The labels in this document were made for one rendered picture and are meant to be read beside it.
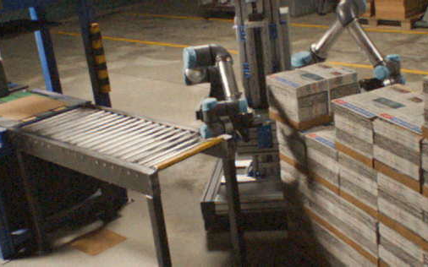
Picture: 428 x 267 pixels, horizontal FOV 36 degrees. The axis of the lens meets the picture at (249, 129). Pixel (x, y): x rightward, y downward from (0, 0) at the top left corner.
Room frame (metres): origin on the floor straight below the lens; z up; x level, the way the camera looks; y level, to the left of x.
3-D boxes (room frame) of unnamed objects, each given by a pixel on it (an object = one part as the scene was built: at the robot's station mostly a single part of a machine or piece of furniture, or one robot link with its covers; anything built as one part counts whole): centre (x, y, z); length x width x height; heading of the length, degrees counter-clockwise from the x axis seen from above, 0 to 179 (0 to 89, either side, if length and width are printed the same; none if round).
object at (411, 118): (2.43, -0.73, 1.06); 0.37 x 0.28 x 0.01; 113
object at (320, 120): (3.20, -0.25, 0.86); 0.29 x 0.16 x 0.04; 27
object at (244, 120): (3.15, 0.04, 0.88); 0.12 x 0.08 x 0.09; 115
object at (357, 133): (2.69, -0.60, 0.95); 0.38 x 0.29 x 0.23; 113
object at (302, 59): (3.75, -0.35, 0.98); 0.13 x 0.12 x 0.14; 144
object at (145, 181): (3.26, 0.93, 0.74); 1.34 x 0.05 x 0.12; 45
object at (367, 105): (2.68, -0.59, 1.06); 0.37 x 0.29 x 0.01; 113
